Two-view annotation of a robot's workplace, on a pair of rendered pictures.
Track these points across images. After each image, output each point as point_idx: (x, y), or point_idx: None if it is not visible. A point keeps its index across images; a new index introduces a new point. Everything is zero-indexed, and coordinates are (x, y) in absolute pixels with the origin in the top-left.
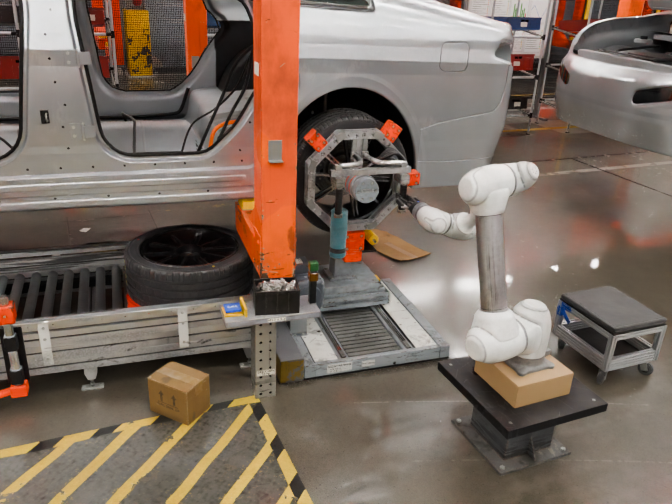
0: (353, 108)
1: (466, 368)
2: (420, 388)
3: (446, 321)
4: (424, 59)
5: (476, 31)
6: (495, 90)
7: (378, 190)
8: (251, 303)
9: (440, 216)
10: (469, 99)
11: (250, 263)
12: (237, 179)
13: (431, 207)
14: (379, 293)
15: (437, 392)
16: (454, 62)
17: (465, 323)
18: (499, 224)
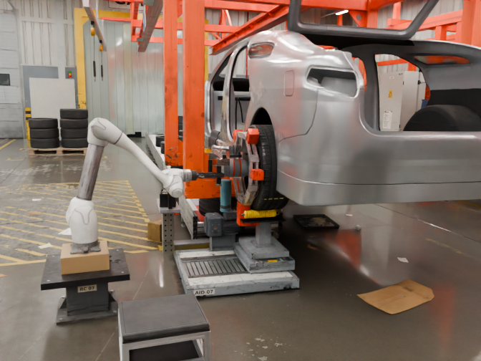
0: None
1: (110, 253)
2: (154, 286)
3: (243, 306)
4: (279, 87)
5: (298, 60)
6: (305, 114)
7: (223, 169)
8: None
9: (163, 170)
10: (294, 120)
11: None
12: None
13: (176, 168)
14: (247, 261)
15: (147, 291)
16: (288, 88)
17: (240, 314)
18: (87, 148)
